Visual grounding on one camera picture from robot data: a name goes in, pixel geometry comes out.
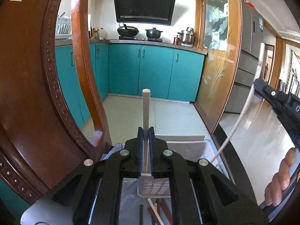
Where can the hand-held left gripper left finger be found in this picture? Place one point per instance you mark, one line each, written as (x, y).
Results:
(140, 150)

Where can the person's right hand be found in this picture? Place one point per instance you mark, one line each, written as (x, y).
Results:
(280, 182)

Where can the black range hood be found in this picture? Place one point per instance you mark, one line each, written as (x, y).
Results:
(144, 7)

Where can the carved wooden chair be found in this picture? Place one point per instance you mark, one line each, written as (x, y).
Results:
(23, 75)

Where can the wood framed glass door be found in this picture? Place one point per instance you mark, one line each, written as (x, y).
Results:
(218, 51)

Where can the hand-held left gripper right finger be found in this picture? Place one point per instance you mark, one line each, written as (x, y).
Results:
(151, 150)

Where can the red canister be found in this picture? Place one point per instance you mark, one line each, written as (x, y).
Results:
(176, 40)

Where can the black cooking pot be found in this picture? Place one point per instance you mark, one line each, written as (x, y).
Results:
(153, 33)

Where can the stainless steel pot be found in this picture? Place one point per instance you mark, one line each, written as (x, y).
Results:
(186, 37)

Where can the teal lower cabinets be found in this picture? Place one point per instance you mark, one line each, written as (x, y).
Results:
(152, 70)

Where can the black chopstick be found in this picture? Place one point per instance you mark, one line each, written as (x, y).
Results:
(141, 215)

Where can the gas stove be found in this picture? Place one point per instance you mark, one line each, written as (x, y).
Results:
(140, 39)

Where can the silver refrigerator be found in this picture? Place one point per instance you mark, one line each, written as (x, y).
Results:
(248, 51)

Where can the white slotted utensil basket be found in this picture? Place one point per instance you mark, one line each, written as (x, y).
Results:
(152, 188)

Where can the dark brown chopstick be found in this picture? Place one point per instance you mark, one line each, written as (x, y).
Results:
(159, 206)

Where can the white dish rack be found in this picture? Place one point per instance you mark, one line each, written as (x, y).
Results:
(63, 27)

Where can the row of condiment bottles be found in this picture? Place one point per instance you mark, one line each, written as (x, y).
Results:
(96, 34)

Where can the slim beige chopstick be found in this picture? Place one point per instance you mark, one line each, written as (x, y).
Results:
(155, 212)

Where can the black wok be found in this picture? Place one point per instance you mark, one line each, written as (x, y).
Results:
(128, 31)

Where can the reddish brown chopstick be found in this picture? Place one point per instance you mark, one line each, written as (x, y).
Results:
(166, 212)

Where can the thick beige chopstick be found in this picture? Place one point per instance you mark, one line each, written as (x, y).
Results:
(146, 110)

